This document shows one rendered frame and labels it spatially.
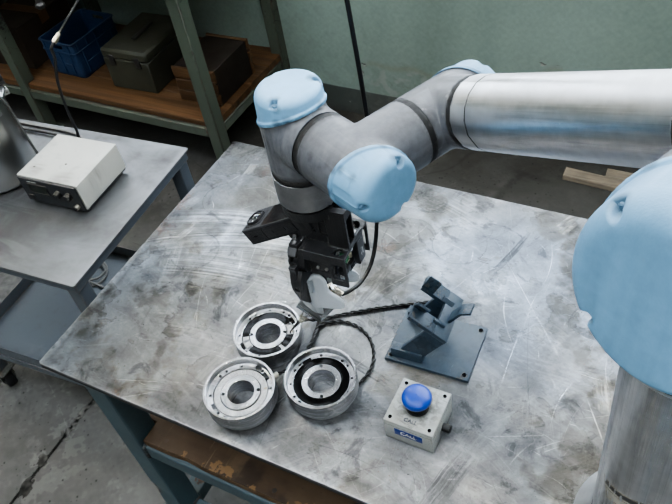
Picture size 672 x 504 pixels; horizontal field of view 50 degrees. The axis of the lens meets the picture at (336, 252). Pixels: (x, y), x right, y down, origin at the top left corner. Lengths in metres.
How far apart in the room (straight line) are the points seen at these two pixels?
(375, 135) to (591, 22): 1.75
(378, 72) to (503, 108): 2.11
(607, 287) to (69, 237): 1.37
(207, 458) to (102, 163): 0.71
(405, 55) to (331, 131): 1.97
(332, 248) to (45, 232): 0.94
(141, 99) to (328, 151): 2.19
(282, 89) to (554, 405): 0.57
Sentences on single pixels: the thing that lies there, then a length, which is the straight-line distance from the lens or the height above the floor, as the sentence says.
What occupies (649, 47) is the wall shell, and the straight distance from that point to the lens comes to 2.41.
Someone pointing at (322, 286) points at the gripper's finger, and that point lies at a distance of 0.93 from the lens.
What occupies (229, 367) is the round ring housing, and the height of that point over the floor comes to 0.83.
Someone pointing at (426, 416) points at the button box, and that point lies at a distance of 0.98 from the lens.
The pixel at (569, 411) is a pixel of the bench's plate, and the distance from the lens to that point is 1.05.
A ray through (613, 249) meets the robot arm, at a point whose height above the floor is 1.40.
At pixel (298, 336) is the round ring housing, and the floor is 0.84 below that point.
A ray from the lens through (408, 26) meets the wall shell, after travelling 2.61.
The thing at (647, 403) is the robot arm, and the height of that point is 1.27.
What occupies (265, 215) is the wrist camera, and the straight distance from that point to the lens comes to 0.93.
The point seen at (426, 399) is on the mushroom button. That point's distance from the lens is 0.96.
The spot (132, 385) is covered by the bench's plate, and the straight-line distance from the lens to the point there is 1.17.
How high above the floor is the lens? 1.69
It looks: 46 degrees down
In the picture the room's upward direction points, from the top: 11 degrees counter-clockwise
